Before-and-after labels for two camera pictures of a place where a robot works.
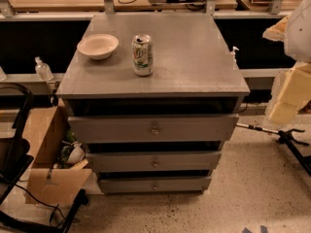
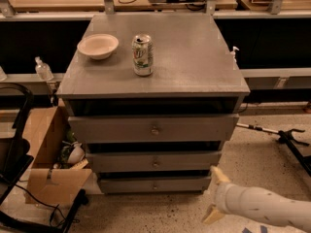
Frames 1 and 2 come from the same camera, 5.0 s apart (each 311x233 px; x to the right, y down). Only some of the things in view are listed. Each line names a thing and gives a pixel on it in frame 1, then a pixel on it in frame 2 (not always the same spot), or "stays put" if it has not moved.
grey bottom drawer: x=155 y=184 stays put
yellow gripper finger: x=277 y=32 -> x=218 y=175
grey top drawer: x=152 y=128 stays put
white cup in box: x=76 y=154 stays put
